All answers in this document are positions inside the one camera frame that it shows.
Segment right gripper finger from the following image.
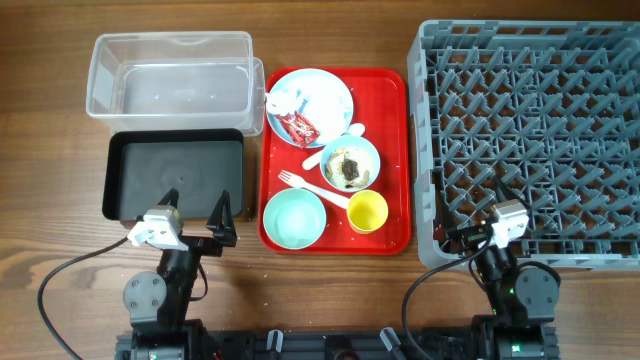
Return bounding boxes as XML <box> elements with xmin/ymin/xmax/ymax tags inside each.
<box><xmin>438</xmin><ymin>191</ymin><xmax>456</xmax><ymax>235</ymax></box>
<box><xmin>493</xmin><ymin>175</ymin><xmax>530</xmax><ymax>208</ymax></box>

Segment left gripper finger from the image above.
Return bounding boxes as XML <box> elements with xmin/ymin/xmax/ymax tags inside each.
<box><xmin>206</xmin><ymin>190</ymin><xmax>237</xmax><ymax>247</ymax></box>
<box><xmin>158</xmin><ymin>188</ymin><xmax>179</xmax><ymax>208</ymax></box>

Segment yellow plastic cup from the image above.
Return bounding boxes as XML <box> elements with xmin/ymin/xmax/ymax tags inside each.
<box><xmin>346</xmin><ymin>190</ymin><xmax>389</xmax><ymax>234</ymax></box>

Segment light blue bowl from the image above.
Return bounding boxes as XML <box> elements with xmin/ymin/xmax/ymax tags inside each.
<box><xmin>319</xmin><ymin>135</ymin><xmax>381</xmax><ymax>193</ymax></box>

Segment red snack wrapper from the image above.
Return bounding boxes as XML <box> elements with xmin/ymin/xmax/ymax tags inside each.
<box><xmin>276</xmin><ymin>112</ymin><xmax>320</xmax><ymax>148</ymax></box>

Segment food leftovers with rice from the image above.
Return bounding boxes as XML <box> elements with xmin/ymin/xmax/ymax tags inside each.
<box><xmin>324</xmin><ymin>147</ymin><xmax>373</xmax><ymax>191</ymax></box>

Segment white napkin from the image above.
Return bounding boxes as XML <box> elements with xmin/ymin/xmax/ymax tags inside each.
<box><xmin>265</xmin><ymin>90</ymin><xmax>310</xmax><ymax>116</ymax></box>

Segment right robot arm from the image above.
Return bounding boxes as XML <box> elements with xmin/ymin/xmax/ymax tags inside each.
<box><xmin>434</xmin><ymin>177</ymin><xmax>561</xmax><ymax>360</ymax></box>

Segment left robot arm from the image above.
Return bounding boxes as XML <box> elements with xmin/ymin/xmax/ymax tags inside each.
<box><xmin>115</xmin><ymin>188</ymin><xmax>238</xmax><ymax>360</ymax></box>

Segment black waste tray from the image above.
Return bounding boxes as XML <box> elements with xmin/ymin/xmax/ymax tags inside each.
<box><xmin>102</xmin><ymin>129</ymin><xmax>244</xmax><ymax>221</ymax></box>

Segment grey dishwasher rack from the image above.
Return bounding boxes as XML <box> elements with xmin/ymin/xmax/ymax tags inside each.
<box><xmin>407</xmin><ymin>20</ymin><xmax>639</xmax><ymax>271</ymax></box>

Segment mint green bowl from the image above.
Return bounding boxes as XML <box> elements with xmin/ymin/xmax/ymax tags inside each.
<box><xmin>262</xmin><ymin>188</ymin><xmax>327</xmax><ymax>250</ymax></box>

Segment white plastic fork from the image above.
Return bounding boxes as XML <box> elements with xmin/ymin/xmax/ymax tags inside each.
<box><xmin>278</xmin><ymin>170</ymin><xmax>349</xmax><ymax>209</ymax></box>

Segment red serving tray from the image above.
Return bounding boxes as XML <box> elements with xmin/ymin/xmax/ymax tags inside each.
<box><xmin>259</xmin><ymin>67</ymin><xmax>411</xmax><ymax>256</ymax></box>

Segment clear plastic bin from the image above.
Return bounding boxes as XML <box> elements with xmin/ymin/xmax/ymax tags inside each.
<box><xmin>85</xmin><ymin>31</ymin><xmax>265</xmax><ymax>137</ymax></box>

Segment white plastic spoon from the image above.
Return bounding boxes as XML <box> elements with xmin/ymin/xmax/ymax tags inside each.
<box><xmin>302</xmin><ymin>123</ymin><xmax>365</xmax><ymax>171</ymax></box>

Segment light blue plate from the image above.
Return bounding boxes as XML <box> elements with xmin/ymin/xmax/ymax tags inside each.
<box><xmin>265</xmin><ymin>68</ymin><xmax>354</xmax><ymax>148</ymax></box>

